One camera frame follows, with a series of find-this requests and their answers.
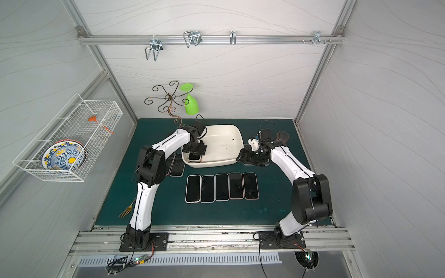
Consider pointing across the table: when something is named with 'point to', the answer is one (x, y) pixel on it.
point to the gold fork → (127, 211)
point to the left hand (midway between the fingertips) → (197, 151)
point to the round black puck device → (309, 259)
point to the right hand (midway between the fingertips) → (245, 159)
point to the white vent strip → (104, 260)
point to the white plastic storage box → (222, 142)
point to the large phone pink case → (236, 186)
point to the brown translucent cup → (283, 135)
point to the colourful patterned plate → (61, 154)
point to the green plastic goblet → (191, 104)
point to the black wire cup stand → (167, 105)
